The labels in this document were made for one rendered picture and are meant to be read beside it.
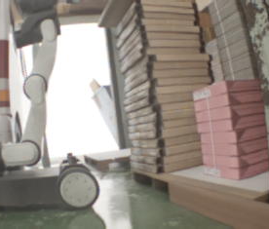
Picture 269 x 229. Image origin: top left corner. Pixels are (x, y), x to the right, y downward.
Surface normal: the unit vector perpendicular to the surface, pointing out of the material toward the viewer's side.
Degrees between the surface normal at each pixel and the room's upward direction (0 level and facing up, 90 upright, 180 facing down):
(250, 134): 90
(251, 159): 90
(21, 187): 90
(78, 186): 90
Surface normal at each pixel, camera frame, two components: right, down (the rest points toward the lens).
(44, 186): 0.22, -0.08
